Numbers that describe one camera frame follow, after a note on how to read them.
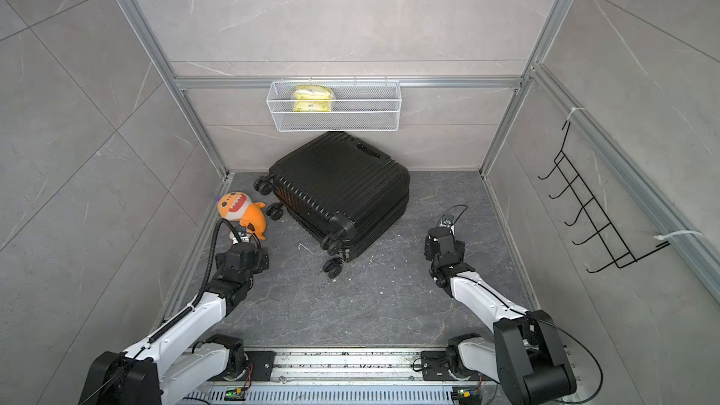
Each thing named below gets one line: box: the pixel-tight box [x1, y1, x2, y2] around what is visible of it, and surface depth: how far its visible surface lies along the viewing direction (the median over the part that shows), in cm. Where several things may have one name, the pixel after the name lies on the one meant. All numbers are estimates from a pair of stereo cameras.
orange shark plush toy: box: [213, 191, 267, 240], surface depth 102 cm
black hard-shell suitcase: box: [254, 131, 411, 279], surface depth 88 cm
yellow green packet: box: [293, 84, 333, 113], surface depth 90 cm
